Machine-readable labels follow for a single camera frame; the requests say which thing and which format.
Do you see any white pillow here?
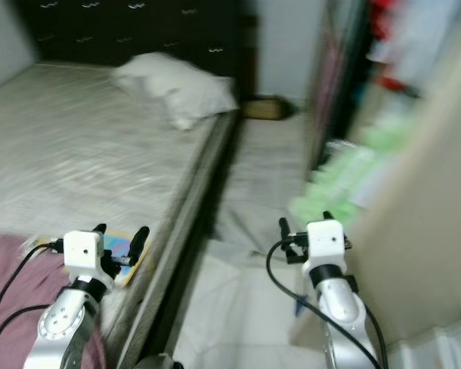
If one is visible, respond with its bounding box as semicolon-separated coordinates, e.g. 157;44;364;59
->
111;52;239;131

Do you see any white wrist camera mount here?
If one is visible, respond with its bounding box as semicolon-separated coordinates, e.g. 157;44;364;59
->
306;220;349;267
62;231;104;279

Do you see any dark bed frame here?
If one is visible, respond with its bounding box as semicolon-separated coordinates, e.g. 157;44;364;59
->
100;111;244;369

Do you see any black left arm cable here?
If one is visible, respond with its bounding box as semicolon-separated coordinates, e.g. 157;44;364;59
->
0;242;67;369
0;304;51;369

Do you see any grey floor cloth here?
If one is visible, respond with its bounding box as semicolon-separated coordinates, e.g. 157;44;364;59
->
211;119;312;258

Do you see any white quilted mattress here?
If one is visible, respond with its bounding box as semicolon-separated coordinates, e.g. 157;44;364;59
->
0;63;237;241

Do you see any white garment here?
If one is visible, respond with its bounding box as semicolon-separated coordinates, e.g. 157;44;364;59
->
392;0;461;78

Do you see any light green sheer fabric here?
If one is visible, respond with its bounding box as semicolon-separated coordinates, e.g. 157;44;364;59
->
288;115;416;229

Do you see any black tufted headboard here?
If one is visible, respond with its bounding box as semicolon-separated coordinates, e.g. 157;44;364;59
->
15;0;258;101

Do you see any light wood wardrobe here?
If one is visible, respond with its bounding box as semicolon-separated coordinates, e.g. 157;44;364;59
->
292;0;461;348

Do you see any red garment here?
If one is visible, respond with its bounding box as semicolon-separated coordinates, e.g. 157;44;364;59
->
369;0;398;39

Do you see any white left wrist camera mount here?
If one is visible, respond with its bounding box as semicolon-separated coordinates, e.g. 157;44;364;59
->
62;231;104;279

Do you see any purple cartoon print blanket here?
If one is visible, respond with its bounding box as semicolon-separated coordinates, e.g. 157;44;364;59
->
0;231;108;369

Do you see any brown basket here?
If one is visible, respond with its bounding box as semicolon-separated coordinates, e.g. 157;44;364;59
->
242;94;298;121

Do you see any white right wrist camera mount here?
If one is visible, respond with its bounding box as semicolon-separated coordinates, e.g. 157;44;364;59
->
306;220;349;267

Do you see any blue yellow picture book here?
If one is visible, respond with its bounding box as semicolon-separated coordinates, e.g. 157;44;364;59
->
31;229;154;289

